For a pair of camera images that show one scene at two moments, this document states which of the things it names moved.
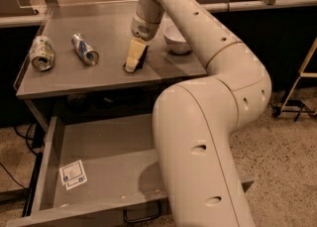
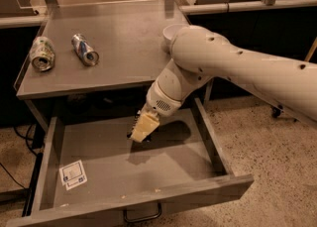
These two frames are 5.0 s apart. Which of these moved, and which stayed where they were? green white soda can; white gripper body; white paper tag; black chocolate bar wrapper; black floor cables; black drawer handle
Moved: black chocolate bar wrapper; white gripper body
Stayed: black drawer handle; green white soda can; white paper tag; black floor cables
